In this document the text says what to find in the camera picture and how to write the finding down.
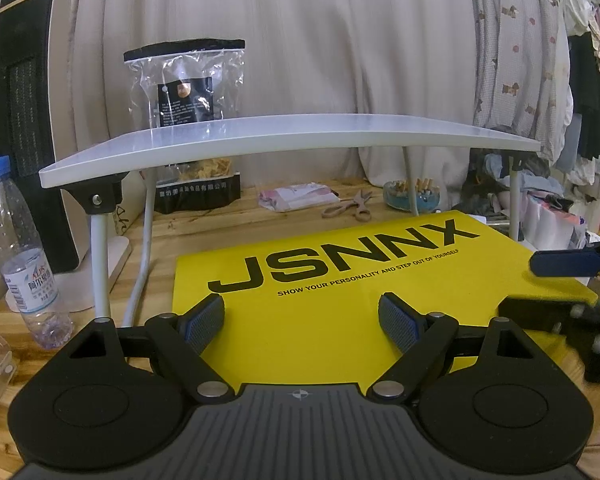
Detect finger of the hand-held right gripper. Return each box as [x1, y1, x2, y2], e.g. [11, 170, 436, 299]
[497, 296, 581, 336]
[528, 249, 600, 278]

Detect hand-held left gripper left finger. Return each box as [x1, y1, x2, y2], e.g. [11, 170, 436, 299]
[67, 292, 238, 404]

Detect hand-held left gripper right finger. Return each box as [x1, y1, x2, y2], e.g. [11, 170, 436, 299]
[365, 291, 535, 404]

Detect yellow box lid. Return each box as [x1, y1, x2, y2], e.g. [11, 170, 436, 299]
[172, 210, 600, 397]

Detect translucent plastic bag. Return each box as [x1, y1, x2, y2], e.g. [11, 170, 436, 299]
[524, 194, 588, 252]

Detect white hanging garment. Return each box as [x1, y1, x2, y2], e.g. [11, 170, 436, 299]
[560, 0, 600, 202]

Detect pile of clothes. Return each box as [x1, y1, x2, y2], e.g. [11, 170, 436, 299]
[462, 149, 565, 217]

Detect ashtray with cigarette butts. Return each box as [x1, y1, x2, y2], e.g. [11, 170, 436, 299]
[384, 177, 441, 211]

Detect beige scissors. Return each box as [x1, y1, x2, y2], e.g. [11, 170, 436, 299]
[322, 190, 375, 222]

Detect pink tissue packet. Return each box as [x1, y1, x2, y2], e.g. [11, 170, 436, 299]
[258, 183, 339, 211]

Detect black hanging garment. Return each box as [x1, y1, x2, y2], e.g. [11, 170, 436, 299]
[567, 0, 600, 161]

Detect clear plastic water bottle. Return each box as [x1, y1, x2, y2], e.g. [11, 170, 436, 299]
[0, 156, 76, 350]

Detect white folding lap table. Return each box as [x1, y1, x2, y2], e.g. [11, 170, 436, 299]
[39, 114, 541, 328]

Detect patterned hanging garment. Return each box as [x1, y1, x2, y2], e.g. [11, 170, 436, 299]
[467, 0, 575, 133]

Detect clear snack bag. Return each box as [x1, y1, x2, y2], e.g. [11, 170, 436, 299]
[123, 37, 245, 211]

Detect black tower heater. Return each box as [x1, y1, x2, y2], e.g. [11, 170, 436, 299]
[0, 0, 133, 311]

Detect white curtain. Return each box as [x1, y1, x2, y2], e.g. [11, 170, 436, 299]
[70, 0, 485, 187]

